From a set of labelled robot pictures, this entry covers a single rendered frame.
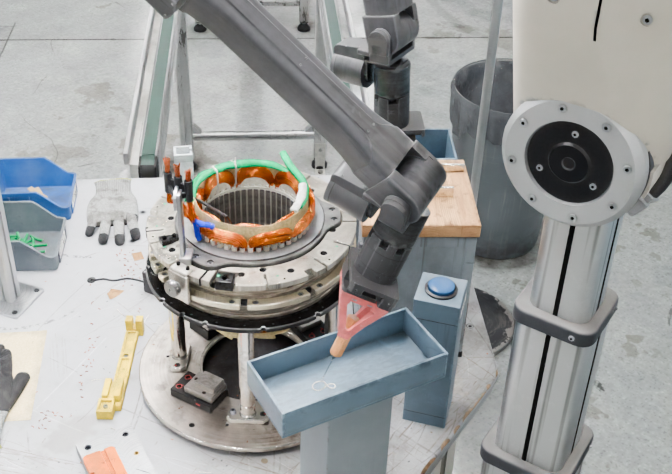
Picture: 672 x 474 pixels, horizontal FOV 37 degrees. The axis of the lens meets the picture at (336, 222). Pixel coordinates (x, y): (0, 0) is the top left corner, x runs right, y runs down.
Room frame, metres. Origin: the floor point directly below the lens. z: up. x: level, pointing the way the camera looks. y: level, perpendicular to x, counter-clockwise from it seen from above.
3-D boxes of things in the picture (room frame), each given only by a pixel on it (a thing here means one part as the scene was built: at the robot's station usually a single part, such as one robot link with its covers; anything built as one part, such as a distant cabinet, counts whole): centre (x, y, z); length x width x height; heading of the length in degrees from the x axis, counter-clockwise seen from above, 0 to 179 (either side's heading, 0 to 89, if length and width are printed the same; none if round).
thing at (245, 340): (1.13, 0.13, 0.91); 0.02 x 0.02 x 0.21
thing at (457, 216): (1.41, -0.13, 1.05); 0.20 x 0.19 x 0.02; 3
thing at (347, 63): (1.44, -0.04, 1.29); 0.11 x 0.09 x 0.12; 58
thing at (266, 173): (1.34, 0.13, 1.12); 0.06 x 0.02 x 0.04; 98
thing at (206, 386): (1.18, 0.20, 0.83); 0.05 x 0.04 x 0.02; 62
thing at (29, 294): (1.43, 0.59, 0.78); 0.09 x 0.09 x 0.01; 70
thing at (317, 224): (1.26, 0.13, 1.05); 0.22 x 0.22 x 0.12
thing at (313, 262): (1.26, 0.13, 1.09); 0.32 x 0.32 x 0.01
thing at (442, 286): (1.19, -0.16, 1.04); 0.04 x 0.04 x 0.01
